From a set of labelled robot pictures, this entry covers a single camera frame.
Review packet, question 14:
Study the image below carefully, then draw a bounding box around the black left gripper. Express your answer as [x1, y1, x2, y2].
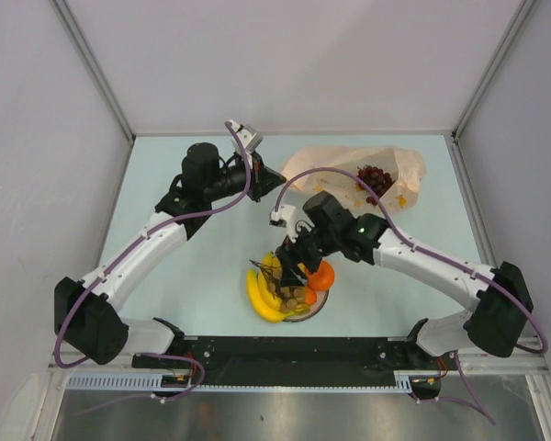
[203, 151, 285, 202]

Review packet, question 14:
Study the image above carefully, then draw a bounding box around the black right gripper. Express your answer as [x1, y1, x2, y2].
[275, 219, 339, 287]

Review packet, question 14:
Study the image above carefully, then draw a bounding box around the brown fake longan bunch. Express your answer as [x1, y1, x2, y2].
[249, 259, 309, 316]

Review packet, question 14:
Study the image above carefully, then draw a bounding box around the green orange fake mango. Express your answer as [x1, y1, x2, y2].
[304, 287, 317, 306]

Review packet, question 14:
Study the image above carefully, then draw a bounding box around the orange fake tangerine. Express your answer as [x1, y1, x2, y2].
[305, 260, 335, 291]

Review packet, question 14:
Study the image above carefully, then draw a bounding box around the yellow fake banana bunch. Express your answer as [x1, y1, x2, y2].
[245, 253, 309, 323]

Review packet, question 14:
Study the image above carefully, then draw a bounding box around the translucent orange plastic bag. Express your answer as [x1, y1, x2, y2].
[282, 145, 426, 215]

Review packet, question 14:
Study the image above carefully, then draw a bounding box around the red fake grape bunch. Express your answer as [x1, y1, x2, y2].
[357, 165, 395, 199]

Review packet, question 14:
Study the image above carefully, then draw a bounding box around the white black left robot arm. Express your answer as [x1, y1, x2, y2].
[54, 142, 286, 368]

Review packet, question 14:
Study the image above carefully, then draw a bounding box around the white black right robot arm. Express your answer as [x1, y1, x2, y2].
[270, 191, 534, 368]

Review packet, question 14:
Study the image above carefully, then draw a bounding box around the round printed plate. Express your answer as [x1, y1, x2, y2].
[252, 252, 332, 323]

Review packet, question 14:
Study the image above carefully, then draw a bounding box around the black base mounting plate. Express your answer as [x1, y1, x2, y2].
[131, 334, 461, 374]

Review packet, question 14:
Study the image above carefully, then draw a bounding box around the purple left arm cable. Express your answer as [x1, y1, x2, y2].
[54, 121, 253, 414]

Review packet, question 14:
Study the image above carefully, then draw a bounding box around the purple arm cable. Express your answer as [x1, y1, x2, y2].
[275, 167, 550, 426]
[54, 121, 253, 414]

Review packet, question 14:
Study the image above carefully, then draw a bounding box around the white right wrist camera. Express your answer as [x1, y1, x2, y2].
[269, 204, 298, 243]

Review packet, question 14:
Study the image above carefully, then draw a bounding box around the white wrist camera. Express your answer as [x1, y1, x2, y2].
[225, 119, 264, 154]
[269, 204, 298, 243]

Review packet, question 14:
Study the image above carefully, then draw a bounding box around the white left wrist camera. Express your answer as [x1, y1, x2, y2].
[225, 119, 264, 154]

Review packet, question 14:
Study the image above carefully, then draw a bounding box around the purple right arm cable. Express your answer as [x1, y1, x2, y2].
[275, 167, 550, 426]

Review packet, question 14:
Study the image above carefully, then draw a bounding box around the white slotted cable duct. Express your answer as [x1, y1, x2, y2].
[67, 373, 190, 391]

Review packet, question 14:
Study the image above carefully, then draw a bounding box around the aluminium front rail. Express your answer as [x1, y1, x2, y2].
[46, 334, 546, 374]

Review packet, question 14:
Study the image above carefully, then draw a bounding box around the aluminium frame post left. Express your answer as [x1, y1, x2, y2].
[50, 0, 136, 146]

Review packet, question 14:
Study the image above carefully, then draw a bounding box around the aluminium frame post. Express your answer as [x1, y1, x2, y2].
[451, 0, 540, 143]
[50, 0, 136, 146]

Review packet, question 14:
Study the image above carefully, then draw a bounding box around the aluminium frame post right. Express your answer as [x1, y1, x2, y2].
[451, 0, 540, 143]

